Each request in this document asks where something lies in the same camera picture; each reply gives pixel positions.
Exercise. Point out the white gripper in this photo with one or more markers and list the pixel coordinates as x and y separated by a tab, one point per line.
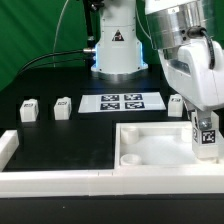
201	86

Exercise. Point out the white square table top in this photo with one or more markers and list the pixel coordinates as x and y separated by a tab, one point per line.
157	144

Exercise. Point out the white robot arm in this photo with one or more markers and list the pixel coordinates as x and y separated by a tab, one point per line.
181	31

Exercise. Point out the white sheet with tags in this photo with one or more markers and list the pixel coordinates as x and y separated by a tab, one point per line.
121	102

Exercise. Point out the green backdrop cloth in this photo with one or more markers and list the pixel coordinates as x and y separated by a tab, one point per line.
30	28

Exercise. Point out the white U-shaped fence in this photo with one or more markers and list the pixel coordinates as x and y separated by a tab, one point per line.
203	177

